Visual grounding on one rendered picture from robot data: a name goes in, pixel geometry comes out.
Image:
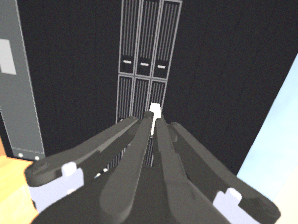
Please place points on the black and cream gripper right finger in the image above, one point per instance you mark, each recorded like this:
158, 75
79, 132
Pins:
175, 150

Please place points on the black server rack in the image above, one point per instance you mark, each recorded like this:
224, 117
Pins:
60, 84

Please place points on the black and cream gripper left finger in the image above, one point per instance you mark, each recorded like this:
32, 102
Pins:
55, 176

